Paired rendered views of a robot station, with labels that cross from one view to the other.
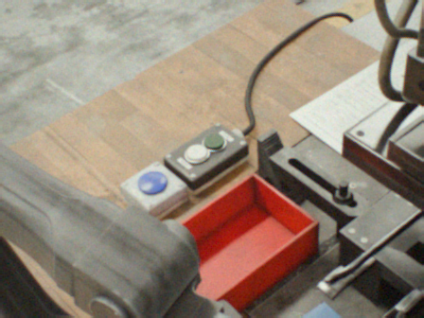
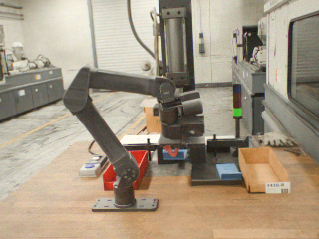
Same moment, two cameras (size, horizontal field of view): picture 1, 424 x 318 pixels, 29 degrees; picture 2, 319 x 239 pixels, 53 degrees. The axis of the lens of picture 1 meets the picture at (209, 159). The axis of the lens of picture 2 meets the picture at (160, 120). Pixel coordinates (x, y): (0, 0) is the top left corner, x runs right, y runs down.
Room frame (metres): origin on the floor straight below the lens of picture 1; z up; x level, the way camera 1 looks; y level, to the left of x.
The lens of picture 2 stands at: (-0.27, 0.74, 1.37)
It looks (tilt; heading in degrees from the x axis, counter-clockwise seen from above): 13 degrees down; 314
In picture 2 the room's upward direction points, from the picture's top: 4 degrees counter-clockwise
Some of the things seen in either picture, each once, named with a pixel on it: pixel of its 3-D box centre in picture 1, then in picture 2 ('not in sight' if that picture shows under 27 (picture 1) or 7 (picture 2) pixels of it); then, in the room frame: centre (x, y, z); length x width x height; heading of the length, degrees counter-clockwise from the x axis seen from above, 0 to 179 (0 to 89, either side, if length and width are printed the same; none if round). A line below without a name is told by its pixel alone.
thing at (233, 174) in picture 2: not in sight; (228, 168); (0.30, -0.19, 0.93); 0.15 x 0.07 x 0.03; 130
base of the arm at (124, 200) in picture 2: not in sight; (124, 193); (0.45, 0.17, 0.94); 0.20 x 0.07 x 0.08; 37
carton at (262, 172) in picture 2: not in sight; (261, 169); (0.20, -0.26, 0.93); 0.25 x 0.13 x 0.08; 127
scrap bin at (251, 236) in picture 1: (212, 264); (127, 168); (0.62, 0.01, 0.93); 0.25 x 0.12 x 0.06; 127
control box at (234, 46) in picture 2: not in sight; (236, 47); (3.14, -5.20, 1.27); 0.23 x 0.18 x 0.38; 33
